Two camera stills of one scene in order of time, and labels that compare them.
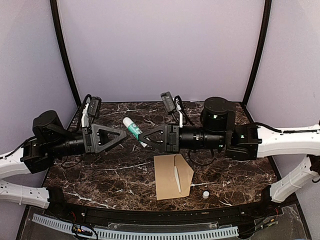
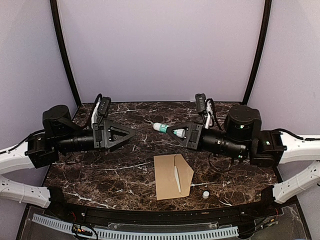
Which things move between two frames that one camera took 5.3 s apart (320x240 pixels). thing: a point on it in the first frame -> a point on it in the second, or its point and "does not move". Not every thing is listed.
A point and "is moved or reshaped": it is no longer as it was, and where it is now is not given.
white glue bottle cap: [205, 194] does not move
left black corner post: [57, 26] does not move
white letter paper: [176, 175] does not move
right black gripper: [170, 144] -> [194, 136]
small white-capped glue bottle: [133, 129] is moved or reshaped
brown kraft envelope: [166, 183] does not move
